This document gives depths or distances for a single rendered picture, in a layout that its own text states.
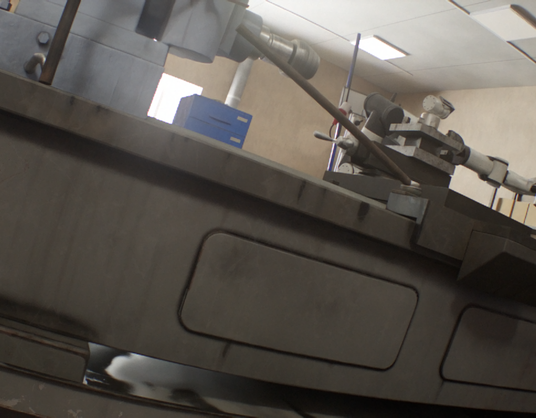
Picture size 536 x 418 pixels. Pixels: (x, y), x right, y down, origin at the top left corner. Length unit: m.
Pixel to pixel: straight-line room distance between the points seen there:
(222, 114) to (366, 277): 2.25
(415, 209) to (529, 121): 6.38
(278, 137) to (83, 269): 8.13
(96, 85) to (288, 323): 0.52
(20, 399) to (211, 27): 0.69
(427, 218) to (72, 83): 0.68
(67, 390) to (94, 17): 0.62
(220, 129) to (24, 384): 2.58
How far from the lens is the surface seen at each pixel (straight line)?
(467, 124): 8.23
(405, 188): 1.14
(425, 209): 1.06
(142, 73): 0.98
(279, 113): 8.95
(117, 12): 1.04
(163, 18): 1.10
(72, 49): 0.97
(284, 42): 1.21
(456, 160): 1.69
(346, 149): 1.58
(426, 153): 1.64
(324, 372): 1.08
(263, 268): 0.95
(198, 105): 3.16
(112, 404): 0.79
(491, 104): 8.03
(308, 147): 9.16
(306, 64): 1.21
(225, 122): 3.20
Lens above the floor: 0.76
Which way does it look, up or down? 1 degrees up
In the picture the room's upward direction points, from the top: 19 degrees clockwise
